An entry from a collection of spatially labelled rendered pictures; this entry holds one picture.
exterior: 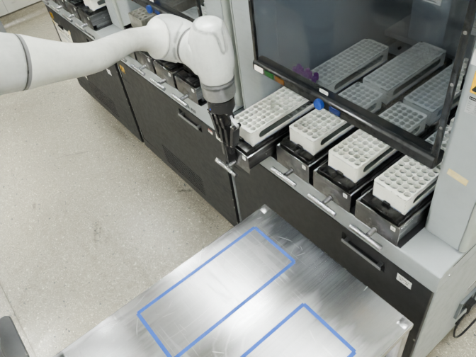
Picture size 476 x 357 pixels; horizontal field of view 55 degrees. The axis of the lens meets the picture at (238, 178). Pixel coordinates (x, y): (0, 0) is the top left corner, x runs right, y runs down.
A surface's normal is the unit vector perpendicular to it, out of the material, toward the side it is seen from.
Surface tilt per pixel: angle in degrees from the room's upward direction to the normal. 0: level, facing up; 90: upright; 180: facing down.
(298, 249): 0
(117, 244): 0
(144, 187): 0
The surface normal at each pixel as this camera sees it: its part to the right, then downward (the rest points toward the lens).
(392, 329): -0.12, -0.69
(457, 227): -0.77, 0.51
